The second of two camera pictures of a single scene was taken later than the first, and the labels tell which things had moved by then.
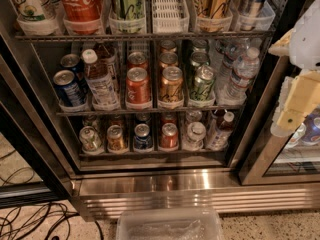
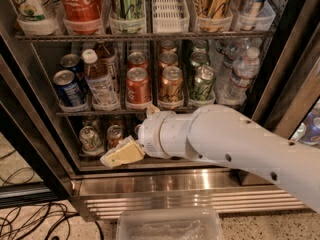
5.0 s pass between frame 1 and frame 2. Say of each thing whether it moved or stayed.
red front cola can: stayed
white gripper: moved
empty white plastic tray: stayed
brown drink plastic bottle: stayed
